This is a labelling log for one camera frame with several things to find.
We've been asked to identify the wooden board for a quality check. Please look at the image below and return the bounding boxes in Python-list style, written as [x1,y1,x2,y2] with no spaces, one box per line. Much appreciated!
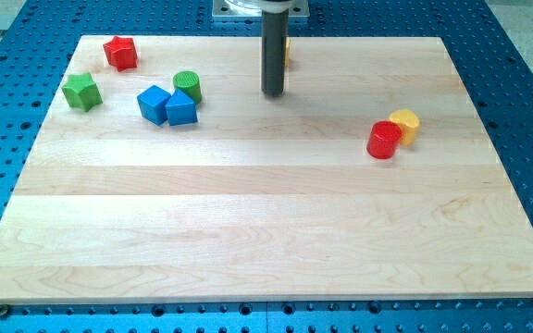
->
[0,35,533,304]

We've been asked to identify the red star block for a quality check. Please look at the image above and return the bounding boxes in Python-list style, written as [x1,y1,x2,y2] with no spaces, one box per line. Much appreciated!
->
[103,36,138,71]

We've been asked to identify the green star block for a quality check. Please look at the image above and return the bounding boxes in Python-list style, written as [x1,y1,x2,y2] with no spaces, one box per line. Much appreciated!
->
[62,72,103,112]

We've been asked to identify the left board stop screw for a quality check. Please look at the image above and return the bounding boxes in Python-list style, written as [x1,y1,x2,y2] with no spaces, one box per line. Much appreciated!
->
[0,304,11,318]

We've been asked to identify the blue triangular prism block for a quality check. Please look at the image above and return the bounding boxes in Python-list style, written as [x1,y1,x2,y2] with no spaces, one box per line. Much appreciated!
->
[165,89,198,126]

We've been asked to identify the green cylinder block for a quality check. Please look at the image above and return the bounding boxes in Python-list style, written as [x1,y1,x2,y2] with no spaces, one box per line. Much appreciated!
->
[172,70,203,104]

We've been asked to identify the red cylinder block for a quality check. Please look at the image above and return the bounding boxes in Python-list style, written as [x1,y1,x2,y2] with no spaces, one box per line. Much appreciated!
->
[366,120,403,159]

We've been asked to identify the yellow block behind rod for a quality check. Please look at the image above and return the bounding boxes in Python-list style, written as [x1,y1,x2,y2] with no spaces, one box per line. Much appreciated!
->
[284,38,291,68]

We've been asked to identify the blue cube block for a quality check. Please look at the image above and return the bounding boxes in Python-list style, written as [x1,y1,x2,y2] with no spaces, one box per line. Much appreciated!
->
[137,85,171,126]

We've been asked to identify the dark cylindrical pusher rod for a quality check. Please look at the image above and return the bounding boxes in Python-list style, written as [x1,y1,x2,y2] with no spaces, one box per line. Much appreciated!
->
[261,9,289,97]

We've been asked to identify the blue perforated metal table plate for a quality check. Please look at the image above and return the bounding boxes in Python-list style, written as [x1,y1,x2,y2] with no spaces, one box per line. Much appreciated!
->
[0,0,533,333]

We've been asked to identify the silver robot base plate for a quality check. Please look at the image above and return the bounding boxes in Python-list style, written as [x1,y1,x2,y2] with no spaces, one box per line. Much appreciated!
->
[212,0,310,21]

